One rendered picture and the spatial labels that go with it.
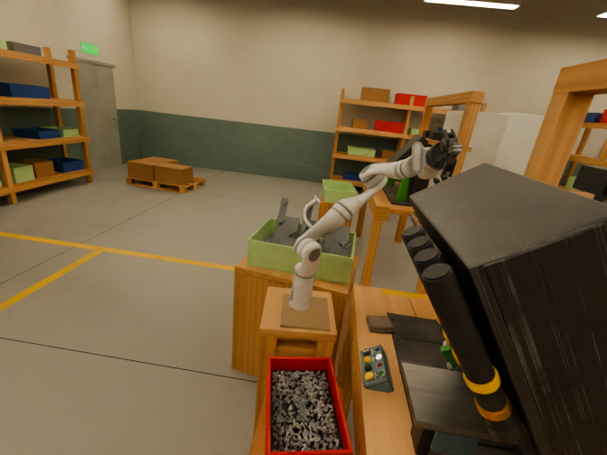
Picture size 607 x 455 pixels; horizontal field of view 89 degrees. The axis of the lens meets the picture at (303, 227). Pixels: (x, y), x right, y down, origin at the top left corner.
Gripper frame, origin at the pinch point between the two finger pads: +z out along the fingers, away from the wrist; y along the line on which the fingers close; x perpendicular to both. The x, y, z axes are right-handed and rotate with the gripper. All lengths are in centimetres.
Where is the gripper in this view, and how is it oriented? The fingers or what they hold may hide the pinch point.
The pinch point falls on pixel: (455, 149)
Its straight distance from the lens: 84.7
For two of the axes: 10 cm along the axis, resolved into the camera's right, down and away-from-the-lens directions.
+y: 0.1, 10.0, 0.9
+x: -9.9, -0.1, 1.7
